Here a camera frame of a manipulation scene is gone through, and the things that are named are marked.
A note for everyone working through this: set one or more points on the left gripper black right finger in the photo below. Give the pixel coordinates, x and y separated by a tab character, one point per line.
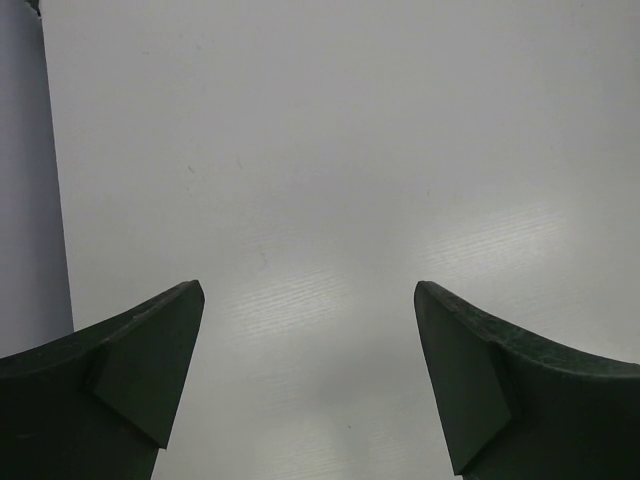
515	405

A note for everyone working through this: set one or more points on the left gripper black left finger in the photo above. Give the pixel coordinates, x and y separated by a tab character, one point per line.
100	403

